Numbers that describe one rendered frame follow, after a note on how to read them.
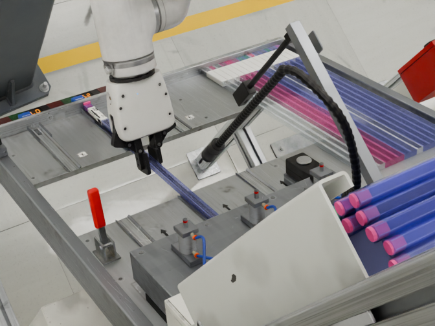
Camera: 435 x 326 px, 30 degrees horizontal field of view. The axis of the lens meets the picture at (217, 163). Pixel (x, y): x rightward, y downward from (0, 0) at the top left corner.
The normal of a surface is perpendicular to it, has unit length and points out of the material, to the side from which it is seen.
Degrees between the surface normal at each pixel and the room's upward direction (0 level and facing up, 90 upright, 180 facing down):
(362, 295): 90
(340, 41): 0
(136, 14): 38
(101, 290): 90
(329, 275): 90
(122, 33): 44
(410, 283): 90
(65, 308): 0
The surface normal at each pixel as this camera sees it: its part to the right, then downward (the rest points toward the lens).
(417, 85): -0.84, 0.33
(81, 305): 0.32, -0.34
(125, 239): -0.06, -0.85
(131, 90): 0.44, 0.21
